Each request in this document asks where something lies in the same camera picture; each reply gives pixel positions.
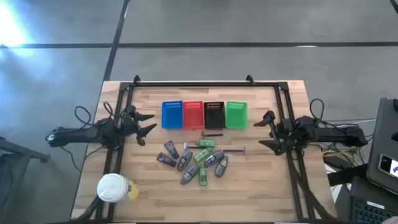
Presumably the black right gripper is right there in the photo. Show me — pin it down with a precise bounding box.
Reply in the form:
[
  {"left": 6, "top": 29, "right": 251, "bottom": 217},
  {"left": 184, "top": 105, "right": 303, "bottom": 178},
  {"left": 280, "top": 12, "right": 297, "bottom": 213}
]
[{"left": 253, "top": 110, "right": 297, "bottom": 156}]

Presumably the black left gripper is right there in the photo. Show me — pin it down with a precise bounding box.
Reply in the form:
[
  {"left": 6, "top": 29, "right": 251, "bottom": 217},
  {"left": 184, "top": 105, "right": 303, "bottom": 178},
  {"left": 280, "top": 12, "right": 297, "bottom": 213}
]
[{"left": 119, "top": 105, "right": 158, "bottom": 147}]

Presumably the gray travel bottle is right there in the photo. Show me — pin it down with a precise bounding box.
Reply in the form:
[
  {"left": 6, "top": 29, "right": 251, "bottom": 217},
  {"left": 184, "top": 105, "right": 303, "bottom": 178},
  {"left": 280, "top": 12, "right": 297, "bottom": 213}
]
[
  {"left": 177, "top": 149, "right": 193, "bottom": 172},
  {"left": 204, "top": 149, "right": 225, "bottom": 168},
  {"left": 180, "top": 164, "right": 200, "bottom": 186},
  {"left": 214, "top": 155, "right": 229, "bottom": 179}
]

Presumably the green shampoo bottle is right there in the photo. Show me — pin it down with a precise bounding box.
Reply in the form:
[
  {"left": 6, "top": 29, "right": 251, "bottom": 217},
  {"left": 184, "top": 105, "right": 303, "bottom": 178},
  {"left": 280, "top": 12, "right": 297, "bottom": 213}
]
[
  {"left": 198, "top": 167, "right": 208, "bottom": 187},
  {"left": 193, "top": 147, "right": 213, "bottom": 163},
  {"left": 195, "top": 139, "right": 216, "bottom": 148}
]

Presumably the blue plastic basket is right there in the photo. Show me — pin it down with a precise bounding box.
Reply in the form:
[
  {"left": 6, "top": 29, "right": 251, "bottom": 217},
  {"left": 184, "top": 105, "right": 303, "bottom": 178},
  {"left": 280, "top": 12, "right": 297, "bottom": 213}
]
[{"left": 161, "top": 100, "right": 184, "bottom": 129}]

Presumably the purple toiletry tube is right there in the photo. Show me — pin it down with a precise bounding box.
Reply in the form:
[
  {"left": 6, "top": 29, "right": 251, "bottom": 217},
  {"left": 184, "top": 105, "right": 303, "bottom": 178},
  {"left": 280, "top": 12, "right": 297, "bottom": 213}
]
[
  {"left": 164, "top": 140, "right": 180, "bottom": 160},
  {"left": 156, "top": 151, "right": 177, "bottom": 168}
]

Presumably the green plastic basket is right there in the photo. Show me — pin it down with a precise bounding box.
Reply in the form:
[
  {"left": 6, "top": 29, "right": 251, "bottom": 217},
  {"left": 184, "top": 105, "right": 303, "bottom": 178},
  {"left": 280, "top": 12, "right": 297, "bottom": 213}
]
[{"left": 225, "top": 101, "right": 249, "bottom": 130}]

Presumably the red plastic basket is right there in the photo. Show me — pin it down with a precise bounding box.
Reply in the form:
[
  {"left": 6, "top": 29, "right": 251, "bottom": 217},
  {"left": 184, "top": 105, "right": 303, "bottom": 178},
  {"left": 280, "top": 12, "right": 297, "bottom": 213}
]
[{"left": 182, "top": 100, "right": 205, "bottom": 130}]

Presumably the black plastic basket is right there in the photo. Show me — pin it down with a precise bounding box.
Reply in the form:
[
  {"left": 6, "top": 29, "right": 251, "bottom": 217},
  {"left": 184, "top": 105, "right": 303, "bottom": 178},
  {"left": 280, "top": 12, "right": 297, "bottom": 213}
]
[{"left": 203, "top": 101, "right": 226, "bottom": 129}]

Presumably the cup with white lid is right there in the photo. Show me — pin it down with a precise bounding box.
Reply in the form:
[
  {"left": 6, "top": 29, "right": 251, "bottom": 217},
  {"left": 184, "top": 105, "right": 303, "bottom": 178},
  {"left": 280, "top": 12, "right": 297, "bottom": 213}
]
[{"left": 96, "top": 173, "right": 139, "bottom": 203}]

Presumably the black equipment case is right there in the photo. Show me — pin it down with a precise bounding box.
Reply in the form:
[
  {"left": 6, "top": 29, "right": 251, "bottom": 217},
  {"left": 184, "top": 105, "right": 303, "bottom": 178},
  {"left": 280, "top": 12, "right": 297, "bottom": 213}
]
[{"left": 366, "top": 97, "right": 398, "bottom": 196}]

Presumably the black slotted crate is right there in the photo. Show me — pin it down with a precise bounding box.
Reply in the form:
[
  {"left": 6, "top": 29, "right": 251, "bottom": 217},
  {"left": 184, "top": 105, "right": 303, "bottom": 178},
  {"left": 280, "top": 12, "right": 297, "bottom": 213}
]
[{"left": 348, "top": 177, "right": 398, "bottom": 224}]

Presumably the gray metal stand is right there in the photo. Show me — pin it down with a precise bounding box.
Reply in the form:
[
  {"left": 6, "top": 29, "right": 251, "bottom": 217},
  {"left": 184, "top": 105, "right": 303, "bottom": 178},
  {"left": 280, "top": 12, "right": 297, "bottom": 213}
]
[{"left": 0, "top": 136, "right": 51, "bottom": 224}]

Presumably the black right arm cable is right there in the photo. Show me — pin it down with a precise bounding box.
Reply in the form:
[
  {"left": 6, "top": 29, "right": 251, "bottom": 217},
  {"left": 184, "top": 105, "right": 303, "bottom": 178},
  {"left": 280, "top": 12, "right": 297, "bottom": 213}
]
[{"left": 309, "top": 98, "right": 330, "bottom": 125}]

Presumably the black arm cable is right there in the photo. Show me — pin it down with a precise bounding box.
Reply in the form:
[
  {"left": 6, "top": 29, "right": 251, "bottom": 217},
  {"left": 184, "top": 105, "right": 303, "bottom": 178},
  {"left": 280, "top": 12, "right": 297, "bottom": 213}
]
[
  {"left": 309, "top": 98, "right": 330, "bottom": 125},
  {"left": 73, "top": 105, "right": 105, "bottom": 127}
]

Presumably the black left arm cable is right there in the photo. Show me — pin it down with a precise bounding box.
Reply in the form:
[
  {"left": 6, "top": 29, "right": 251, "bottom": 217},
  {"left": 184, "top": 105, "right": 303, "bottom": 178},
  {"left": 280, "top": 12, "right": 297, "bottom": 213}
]
[{"left": 73, "top": 105, "right": 105, "bottom": 127}]

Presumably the black table frame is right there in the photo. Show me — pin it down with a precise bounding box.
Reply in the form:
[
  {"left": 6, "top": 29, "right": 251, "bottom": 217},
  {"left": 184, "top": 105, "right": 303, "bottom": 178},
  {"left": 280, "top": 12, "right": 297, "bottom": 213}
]
[{"left": 77, "top": 74, "right": 336, "bottom": 223}]

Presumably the black strap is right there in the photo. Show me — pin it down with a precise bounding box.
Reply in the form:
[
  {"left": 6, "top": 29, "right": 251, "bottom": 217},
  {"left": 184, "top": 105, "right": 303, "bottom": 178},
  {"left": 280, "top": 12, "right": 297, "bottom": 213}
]
[{"left": 326, "top": 164, "right": 368, "bottom": 187}]

